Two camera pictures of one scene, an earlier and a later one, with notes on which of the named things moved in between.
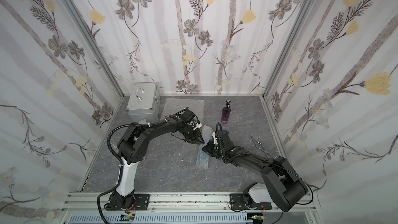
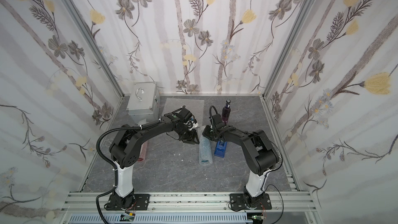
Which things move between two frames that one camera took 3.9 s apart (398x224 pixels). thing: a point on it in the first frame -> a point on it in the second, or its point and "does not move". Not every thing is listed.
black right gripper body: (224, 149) -> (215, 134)
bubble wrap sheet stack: (172, 106) does not move
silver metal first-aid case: (143, 105) does not move
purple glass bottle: (226, 112) does not move
